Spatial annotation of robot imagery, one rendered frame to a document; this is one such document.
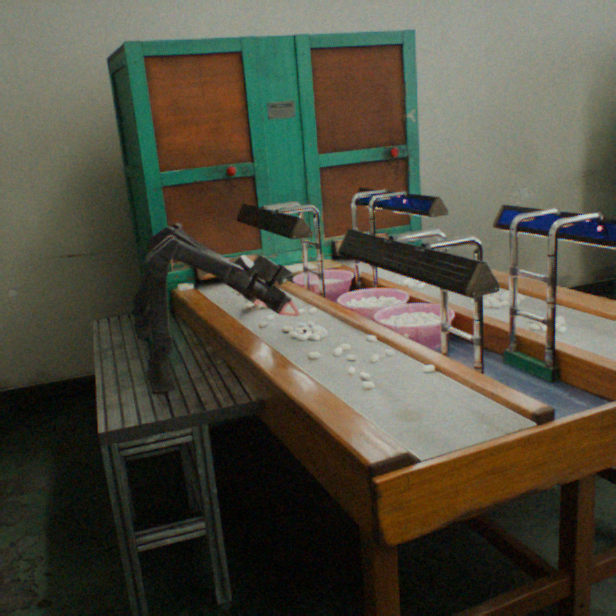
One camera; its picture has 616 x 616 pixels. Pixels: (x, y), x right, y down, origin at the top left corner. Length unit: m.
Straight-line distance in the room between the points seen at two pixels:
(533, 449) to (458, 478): 0.20
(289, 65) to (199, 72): 0.41
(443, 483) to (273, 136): 2.01
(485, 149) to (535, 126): 0.39
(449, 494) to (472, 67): 3.43
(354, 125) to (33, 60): 1.69
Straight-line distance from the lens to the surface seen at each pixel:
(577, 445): 1.65
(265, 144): 3.03
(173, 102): 2.94
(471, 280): 1.43
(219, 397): 1.96
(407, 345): 1.97
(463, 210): 4.51
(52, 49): 3.86
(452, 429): 1.53
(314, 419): 1.56
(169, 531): 2.05
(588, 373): 1.89
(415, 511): 1.42
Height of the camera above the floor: 1.43
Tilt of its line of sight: 16 degrees down
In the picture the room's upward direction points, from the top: 5 degrees counter-clockwise
